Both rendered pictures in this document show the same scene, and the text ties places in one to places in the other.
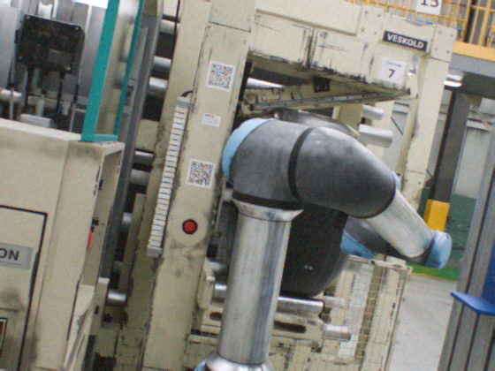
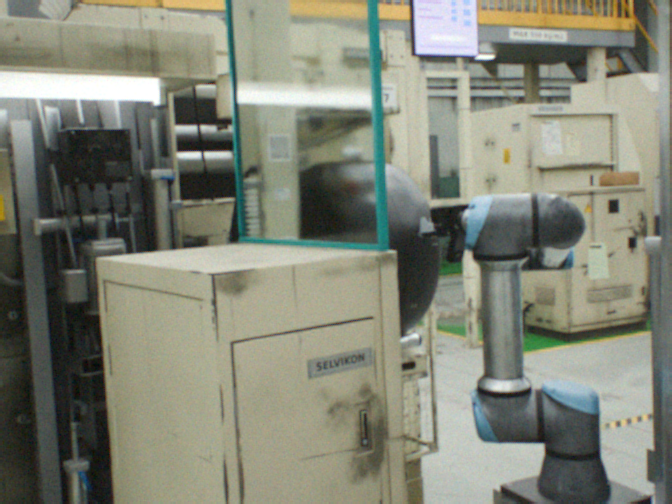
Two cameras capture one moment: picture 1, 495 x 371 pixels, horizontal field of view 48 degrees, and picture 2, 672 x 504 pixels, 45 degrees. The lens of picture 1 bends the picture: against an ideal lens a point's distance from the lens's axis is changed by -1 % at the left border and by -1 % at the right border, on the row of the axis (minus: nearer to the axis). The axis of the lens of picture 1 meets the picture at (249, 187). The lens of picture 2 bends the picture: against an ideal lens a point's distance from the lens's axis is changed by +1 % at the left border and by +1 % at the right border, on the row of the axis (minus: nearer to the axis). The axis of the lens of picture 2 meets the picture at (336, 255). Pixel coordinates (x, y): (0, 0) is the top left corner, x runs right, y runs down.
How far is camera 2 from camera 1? 1.11 m
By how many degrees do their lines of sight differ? 26
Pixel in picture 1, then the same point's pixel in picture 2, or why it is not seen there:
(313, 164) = (552, 221)
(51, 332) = (393, 408)
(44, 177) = (366, 288)
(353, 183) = (575, 226)
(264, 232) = (514, 278)
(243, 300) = (509, 332)
